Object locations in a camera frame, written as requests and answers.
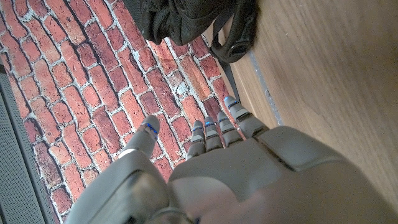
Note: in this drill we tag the black backpack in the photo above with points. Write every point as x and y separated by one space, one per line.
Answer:
180 18

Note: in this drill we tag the red brick print backdrop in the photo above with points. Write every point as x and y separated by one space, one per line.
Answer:
93 77

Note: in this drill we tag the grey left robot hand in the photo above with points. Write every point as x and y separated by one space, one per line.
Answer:
248 174

